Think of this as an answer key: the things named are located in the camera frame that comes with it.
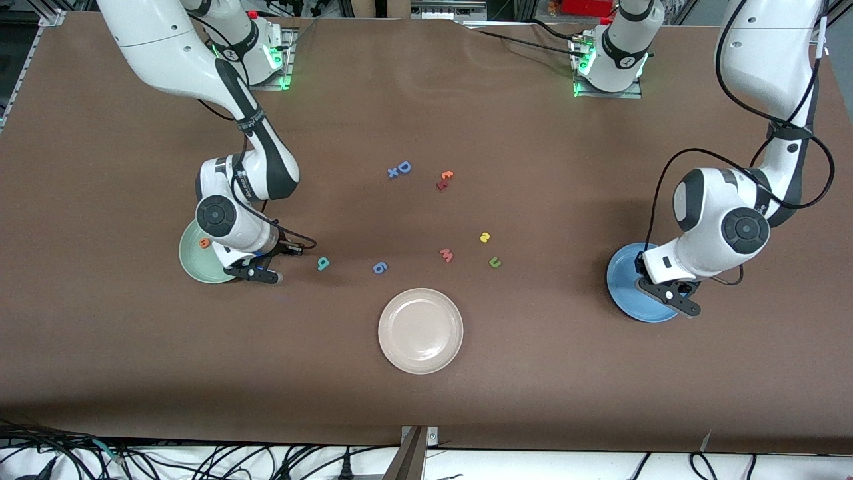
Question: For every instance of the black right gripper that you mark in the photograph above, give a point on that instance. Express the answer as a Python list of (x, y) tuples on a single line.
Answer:
[(282, 248)]

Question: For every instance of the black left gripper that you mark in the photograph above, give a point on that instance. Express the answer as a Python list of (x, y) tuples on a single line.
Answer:
[(642, 264)]

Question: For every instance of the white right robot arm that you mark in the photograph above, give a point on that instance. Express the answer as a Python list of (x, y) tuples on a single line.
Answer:
[(166, 46)]

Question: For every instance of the blue round plate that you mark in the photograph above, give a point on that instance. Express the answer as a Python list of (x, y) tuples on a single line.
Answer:
[(620, 286)]

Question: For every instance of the green round plate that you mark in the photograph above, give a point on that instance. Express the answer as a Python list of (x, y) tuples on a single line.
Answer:
[(193, 263)]

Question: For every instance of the blue foam number 6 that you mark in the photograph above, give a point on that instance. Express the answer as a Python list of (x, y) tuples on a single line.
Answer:
[(379, 267)]

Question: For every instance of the blue foam letter D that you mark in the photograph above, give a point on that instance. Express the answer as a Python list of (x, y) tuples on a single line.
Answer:
[(399, 167)]

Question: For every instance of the beige round plate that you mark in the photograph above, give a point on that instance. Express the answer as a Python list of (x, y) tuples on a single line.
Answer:
[(420, 330)]

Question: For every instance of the pink foam letter w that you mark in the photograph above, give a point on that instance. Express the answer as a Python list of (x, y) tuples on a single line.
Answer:
[(446, 255)]

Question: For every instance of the brown table cover sheet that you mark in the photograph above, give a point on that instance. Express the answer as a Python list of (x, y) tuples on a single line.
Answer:
[(426, 100)]

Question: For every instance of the aluminium leg profile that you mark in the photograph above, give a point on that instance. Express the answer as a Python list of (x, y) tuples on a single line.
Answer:
[(408, 460)]

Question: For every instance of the red box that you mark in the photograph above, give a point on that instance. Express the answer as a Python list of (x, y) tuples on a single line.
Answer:
[(586, 6)]

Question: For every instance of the grey device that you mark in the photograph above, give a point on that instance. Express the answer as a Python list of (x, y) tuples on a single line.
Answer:
[(440, 8)]

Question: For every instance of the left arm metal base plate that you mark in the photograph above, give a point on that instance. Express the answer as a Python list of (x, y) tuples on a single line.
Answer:
[(610, 95)]

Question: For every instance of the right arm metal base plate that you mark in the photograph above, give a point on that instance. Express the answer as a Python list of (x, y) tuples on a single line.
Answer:
[(290, 66)]

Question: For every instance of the small metal bracket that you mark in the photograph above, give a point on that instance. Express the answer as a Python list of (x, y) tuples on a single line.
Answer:
[(433, 436)]

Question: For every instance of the aluminium frame edge strip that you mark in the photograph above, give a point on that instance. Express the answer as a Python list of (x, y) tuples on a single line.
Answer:
[(56, 18)]

